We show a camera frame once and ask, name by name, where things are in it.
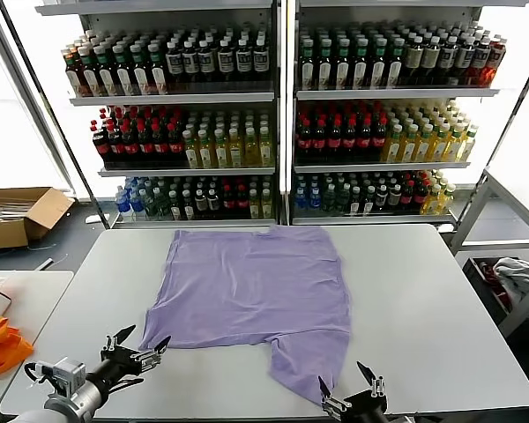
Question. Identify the orange cloth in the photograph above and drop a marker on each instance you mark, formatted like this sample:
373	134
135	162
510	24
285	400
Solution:
4	343

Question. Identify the cola bottle red cap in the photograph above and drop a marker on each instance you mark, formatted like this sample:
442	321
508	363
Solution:
160	147
421	191
407	194
130	147
175	145
379	138
335	141
319	141
100	147
350	140
304	141
144	147
229	200
114	147
365	140
242	200

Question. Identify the open cardboard box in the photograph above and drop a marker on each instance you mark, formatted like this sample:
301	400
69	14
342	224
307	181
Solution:
9	231

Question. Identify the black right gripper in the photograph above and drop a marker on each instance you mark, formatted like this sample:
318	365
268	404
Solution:
363	410

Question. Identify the reddish tea bottle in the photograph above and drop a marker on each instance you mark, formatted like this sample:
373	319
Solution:
72	72
496	57

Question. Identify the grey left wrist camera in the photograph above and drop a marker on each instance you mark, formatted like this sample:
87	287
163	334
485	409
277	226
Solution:
68	372

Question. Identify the grey white crumpled cloth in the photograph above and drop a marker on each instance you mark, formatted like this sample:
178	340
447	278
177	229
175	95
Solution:
516	277

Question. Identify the dark bottle beige label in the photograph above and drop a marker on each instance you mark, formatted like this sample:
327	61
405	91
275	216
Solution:
429	57
413	57

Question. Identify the short metal strip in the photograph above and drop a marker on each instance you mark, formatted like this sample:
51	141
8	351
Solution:
44	263

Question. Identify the black storage bin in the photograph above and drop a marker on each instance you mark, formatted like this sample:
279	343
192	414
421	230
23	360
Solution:
476	282

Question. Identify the yellow juice bottle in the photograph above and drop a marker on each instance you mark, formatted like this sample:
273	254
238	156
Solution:
235	152
445	198
206	152
394	145
468	143
454	144
424	145
439	144
266	203
221	152
250	150
265	150
432	200
191	152
255	205
410	145

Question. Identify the white plastic strips bundle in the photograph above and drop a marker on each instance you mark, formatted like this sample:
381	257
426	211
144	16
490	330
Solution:
9	210

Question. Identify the grey metal shelving unit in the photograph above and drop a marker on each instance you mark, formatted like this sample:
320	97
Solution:
397	93
172	100

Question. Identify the green drink bottle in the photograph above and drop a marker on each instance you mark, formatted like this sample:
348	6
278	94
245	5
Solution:
162	202
329	198
343	198
150	202

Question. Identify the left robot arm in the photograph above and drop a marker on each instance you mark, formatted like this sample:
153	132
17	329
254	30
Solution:
75	401

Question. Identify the red crumpled garment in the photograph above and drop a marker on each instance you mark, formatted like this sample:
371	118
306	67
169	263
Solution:
488	269

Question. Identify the black metal frame post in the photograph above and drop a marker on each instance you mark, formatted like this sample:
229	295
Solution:
51	110
511	117

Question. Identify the dark bottle blue white label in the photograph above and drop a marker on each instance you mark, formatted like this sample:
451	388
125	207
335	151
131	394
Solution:
225	59
260	59
243	59
464	57
447	57
207	61
175	61
190	61
479	59

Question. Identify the purple printed T-shirt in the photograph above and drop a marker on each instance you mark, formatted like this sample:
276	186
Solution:
247	286

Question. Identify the brown tea bottle green cap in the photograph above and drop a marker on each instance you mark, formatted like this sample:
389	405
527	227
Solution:
360	64
395	61
88	70
140	68
105	70
158	68
307	64
343	64
122	68
378	64
325	64

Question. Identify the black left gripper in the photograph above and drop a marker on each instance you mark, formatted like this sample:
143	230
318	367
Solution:
116	363

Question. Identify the grey metal rack frame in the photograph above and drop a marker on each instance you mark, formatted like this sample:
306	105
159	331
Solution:
469	216

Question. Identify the blue water bottle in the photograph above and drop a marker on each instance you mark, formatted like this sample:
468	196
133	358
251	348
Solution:
314	200
300	199
121	203
135	202

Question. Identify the small white floor object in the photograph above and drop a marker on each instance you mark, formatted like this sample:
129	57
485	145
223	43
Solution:
445	227

